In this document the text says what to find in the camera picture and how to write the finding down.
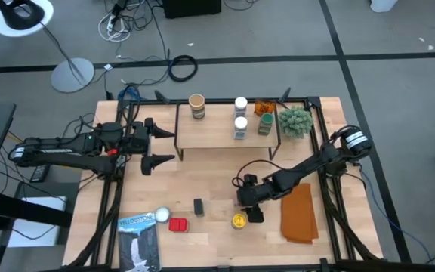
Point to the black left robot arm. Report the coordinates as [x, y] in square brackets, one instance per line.
[51, 155]

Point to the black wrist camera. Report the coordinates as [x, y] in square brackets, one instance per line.
[250, 179]
[111, 130]

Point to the white lid seasoning jar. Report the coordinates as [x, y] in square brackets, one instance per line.
[240, 104]
[240, 124]

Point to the white object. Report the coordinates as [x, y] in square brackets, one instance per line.
[383, 4]

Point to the floor lamp with round base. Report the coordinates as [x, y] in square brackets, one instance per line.
[72, 75]

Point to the orange folded cloth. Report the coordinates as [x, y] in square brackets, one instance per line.
[298, 213]

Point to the red plastic box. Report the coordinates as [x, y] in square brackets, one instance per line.
[178, 224]

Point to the black metal table frame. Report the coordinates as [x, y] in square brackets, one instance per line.
[120, 113]

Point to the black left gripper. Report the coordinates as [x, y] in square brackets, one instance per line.
[138, 138]

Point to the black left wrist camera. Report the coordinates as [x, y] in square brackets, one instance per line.
[111, 130]

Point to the small black block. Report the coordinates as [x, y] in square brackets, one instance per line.
[198, 207]

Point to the white panel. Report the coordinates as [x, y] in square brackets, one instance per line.
[36, 234]

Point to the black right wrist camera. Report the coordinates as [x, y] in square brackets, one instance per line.
[250, 179]

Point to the wooden shelf with black legs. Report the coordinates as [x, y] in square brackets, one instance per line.
[210, 132]

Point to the orange spice packet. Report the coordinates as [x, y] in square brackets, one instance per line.
[264, 107]

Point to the black frame clamp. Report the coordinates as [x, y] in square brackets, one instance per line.
[161, 97]
[285, 95]

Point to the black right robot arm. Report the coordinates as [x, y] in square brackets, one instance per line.
[315, 162]

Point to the black desk crossbeam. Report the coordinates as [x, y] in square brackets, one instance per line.
[21, 209]

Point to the tan lid spice jar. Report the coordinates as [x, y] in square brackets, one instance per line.
[196, 104]

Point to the black power adapter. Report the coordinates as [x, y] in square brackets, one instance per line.
[40, 173]

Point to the green lid spice jar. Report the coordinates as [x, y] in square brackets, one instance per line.
[266, 124]

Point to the green plant in white pot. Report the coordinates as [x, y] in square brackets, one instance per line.
[295, 121]

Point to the black box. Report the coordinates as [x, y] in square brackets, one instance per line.
[191, 7]

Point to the white power strip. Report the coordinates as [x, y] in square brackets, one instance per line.
[110, 24]

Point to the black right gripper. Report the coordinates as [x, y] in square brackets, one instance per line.
[255, 193]

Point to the yellow lid spice jar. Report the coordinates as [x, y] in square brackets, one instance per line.
[239, 221]

